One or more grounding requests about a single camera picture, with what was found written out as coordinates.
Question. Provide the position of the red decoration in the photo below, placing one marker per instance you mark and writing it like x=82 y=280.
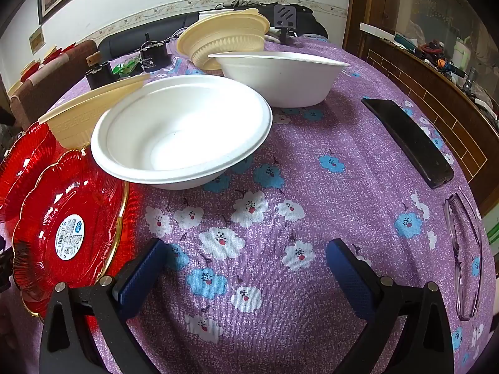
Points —
x=50 y=56

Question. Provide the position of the black cylinder with wooden knob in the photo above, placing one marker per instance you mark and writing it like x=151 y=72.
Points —
x=99 y=78

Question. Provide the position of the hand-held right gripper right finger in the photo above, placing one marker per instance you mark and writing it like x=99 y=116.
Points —
x=347 y=276

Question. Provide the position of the wooden cabinet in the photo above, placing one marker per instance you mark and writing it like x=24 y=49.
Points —
x=429 y=97

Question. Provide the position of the black glasses case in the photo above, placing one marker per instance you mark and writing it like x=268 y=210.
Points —
x=409 y=140

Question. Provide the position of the cream patterned plastic bowl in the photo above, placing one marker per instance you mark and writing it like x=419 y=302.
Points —
x=74 y=124

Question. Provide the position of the black perforated stand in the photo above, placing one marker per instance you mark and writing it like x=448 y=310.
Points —
x=284 y=15

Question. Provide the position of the purple floral tablecloth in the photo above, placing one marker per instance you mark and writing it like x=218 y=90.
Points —
x=312 y=202

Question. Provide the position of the large white paper bowl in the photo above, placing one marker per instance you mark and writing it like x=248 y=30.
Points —
x=175 y=132

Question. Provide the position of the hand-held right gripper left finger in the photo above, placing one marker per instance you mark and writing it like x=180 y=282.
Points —
x=140 y=276

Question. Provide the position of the white plastic jar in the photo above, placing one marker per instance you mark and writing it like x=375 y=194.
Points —
x=204 y=15

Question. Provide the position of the brown armchair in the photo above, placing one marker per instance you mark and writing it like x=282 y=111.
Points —
x=74 y=62

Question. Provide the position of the black electronic device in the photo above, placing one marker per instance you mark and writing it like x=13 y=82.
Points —
x=154 y=60

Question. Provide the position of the black leather sofa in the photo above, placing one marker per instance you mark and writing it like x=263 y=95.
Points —
x=124 y=43

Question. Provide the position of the red gold-rimmed plate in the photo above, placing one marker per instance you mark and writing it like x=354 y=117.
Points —
x=23 y=163

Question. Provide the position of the clear-framed eyeglasses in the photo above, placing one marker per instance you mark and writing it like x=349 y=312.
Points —
x=446 y=212

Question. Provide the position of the red plate with white label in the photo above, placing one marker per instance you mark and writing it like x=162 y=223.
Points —
x=89 y=202

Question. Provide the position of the small yellow wall plaque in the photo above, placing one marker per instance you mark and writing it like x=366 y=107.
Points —
x=36 y=40

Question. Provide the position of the cream ribbed plastic bowl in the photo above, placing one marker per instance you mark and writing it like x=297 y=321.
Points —
x=218 y=39

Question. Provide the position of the green packet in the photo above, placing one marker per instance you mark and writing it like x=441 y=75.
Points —
x=126 y=68

